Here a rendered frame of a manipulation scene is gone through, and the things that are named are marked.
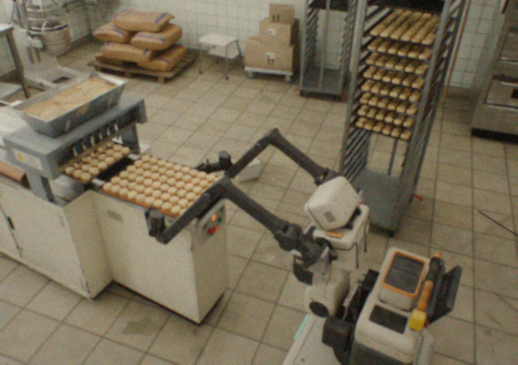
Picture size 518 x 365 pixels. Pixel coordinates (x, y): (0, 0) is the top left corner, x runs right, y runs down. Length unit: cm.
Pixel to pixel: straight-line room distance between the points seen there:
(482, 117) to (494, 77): 43
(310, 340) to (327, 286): 49
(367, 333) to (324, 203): 57
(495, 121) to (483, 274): 195
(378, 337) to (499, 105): 338
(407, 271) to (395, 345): 32
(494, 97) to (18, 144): 406
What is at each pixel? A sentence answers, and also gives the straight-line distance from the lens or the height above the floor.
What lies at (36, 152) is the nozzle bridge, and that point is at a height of 117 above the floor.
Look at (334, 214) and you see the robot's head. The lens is 189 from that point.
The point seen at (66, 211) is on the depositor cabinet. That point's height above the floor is 80.
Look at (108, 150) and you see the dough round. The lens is 291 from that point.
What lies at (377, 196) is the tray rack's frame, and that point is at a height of 15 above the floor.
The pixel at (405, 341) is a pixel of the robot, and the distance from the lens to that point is 203.
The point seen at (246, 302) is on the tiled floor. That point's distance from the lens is 310.
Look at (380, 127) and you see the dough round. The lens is 323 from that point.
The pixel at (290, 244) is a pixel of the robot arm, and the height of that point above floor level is 111.
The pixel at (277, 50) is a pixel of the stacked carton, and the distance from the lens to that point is 570.
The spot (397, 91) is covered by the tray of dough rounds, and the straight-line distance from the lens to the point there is 310.
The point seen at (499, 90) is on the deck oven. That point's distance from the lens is 493.
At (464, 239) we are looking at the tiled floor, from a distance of 384.
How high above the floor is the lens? 242
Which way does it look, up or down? 35 degrees down
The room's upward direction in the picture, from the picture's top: 1 degrees clockwise
